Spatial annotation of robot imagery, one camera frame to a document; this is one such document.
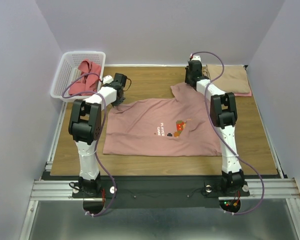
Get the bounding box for folded pink t shirt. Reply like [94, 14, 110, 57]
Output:
[234, 85, 252, 97]

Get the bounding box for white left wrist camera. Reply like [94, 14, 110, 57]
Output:
[102, 75, 114, 85]

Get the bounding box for white round knob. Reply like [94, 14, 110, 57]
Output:
[109, 186, 117, 194]

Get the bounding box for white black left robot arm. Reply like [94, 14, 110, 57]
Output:
[68, 81, 126, 198]

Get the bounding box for aluminium frame rail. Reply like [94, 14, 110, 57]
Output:
[20, 97, 300, 240]

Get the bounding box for crumpled red t shirt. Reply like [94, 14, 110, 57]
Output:
[68, 59, 102, 96]

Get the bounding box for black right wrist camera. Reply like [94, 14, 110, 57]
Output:
[188, 55, 202, 74]

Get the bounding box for white plastic basket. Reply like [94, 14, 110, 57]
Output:
[50, 50, 106, 103]

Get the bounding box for circuit board with leds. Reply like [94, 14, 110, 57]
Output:
[219, 199, 241, 213]

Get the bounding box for silver round knob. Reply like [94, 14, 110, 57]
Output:
[204, 184, 213, 194]

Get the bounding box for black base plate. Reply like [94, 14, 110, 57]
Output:
[69, 175, 250, 215]

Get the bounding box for folded beige t shirt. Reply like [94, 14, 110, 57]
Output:
[202, 64, 250, 93]

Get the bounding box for pink printed t shirt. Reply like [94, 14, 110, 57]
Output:
[103, 83, 222, 157]

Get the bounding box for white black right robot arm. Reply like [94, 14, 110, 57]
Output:
[185, 68, 245, 195]

